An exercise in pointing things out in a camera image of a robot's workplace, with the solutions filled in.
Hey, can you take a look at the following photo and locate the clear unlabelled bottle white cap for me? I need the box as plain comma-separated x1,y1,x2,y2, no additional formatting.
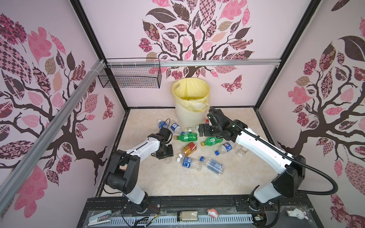
164,157,173,164

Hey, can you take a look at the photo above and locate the pepsi label small bottle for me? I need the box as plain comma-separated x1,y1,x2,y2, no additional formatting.
214,142,237,156

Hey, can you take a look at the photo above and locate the small blue label bottle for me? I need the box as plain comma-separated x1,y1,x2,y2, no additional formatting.
158,120,169,129

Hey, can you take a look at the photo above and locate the small clear green label bottle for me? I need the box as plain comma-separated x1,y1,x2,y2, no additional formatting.
237,147,248,157

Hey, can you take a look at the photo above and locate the clear bottle green white label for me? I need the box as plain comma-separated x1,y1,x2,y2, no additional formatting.
184,125,199,134

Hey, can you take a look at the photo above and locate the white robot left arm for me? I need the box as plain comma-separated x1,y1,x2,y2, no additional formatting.
105,128,174,207

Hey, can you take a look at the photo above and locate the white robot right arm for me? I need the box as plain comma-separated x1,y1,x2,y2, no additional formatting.
207,107,305,207

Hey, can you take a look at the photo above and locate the white bin with yellow bag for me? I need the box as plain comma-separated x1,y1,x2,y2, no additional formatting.
171,78,210,127

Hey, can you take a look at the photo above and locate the right green soda bottle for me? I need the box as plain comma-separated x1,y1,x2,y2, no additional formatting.
201,137,223,146

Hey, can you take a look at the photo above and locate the green soda bottle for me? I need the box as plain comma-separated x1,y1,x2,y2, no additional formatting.
175,133,198,142
201,137,223,146

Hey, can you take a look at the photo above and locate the red yellow label bottle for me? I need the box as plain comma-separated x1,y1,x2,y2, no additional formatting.
181,142,197,157

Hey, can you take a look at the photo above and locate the left green soda bottle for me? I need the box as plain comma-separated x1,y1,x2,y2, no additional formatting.
175,133,198,142

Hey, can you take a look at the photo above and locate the blue label bottle white cap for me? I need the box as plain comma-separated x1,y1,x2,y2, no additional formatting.
176,154,202,171

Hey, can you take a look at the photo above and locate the blue label bottle lower right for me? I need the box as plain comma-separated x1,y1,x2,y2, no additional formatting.
200,156,224,175

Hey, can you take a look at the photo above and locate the beige rectangular box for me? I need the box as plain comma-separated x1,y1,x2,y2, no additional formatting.
177,211,199,222

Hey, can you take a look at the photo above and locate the pink white small toy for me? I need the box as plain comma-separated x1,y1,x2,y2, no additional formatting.
207,209,219,219

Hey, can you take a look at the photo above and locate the white plush toy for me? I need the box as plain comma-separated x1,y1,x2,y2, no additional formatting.
287,209,309,220

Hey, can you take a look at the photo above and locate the black wire basket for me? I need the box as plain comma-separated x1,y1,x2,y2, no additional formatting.
98,57,162,89

